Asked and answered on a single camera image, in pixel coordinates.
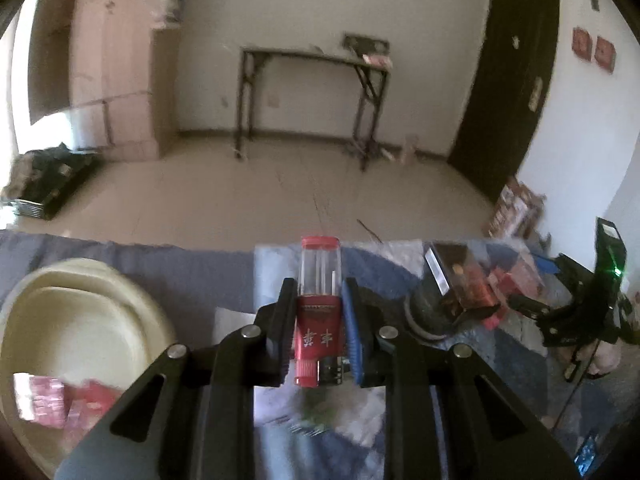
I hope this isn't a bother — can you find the red clear lighter box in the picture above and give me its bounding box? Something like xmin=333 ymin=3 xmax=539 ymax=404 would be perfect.
xmin=294 ymin=236 xmax=344 ymax=388

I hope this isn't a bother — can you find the black round foam container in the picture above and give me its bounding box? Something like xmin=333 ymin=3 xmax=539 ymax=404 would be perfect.
xmin=404 ymin=283 xmax=460 ymax=341

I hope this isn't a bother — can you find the red white box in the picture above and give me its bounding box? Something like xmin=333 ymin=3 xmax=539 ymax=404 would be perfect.
xmin=483 ymin=257 xmax=544 ymax=330

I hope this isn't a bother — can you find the dark brown glossy box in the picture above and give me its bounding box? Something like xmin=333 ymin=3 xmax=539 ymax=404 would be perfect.
xmin=422 ymin=243 xmax=500 ymax=324

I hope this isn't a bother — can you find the person's right hand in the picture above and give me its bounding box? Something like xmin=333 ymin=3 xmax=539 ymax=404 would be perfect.
xmin=558 ymin=332 xmax=622 ymax=382

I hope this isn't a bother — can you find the blue patchwork quilt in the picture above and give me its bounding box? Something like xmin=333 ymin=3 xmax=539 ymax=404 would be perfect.
xmin=1 ymin=223 xmax=639 ymax=479

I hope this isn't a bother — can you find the printed cardboard box on floor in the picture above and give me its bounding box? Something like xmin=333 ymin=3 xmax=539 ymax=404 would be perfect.
xmin=485 ymin=177 xmax=546 ymax=238

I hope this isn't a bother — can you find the cream plastic basin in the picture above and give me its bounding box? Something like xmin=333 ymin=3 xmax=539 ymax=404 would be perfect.
xmin=1 ymin=258 xmax=176 ymax=478

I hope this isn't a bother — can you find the red packet in basin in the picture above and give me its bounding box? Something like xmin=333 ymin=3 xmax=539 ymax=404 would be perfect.
xmin=13 ymin=373 xmax=122 ymax=452

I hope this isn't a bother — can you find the dark wooden door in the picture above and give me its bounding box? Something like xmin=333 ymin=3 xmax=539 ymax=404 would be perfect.
xmin=448 ymin=0 xmax=560 ymax=202

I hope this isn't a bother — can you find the black folding table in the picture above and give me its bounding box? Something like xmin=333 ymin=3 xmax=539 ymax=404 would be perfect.
xmin=232 ymin=46 xmax=390 ymax=170

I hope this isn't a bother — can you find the open black suitcase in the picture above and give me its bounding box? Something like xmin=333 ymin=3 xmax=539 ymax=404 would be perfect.
xmin=1 ymin=143 xmax=103 ymax=221

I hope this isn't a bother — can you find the black box on table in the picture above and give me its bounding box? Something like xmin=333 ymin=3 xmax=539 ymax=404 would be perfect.
xmin=341 ymin=32 xmax=390 ymax=58

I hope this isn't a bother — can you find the wooden wardrobe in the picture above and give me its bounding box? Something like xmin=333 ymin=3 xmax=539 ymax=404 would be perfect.
xmin=18 ymin=0 xmax=183 ymax=162

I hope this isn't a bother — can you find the red wall decoration right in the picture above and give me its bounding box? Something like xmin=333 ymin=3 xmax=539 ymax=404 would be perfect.
xmin=594 ymin=36 xmax=616 ymax=74

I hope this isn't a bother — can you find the red wall decoration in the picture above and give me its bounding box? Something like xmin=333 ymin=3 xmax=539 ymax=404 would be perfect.
xmin=594 ymin=36 xmax=616 ymax=74
xmin=572 ymin=27 xmax=593 ymax=62

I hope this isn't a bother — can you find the red wall decoration left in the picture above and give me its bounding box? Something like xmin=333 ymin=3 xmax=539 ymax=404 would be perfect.
xmin=572 ymin=27 xmax=593 ymax=62

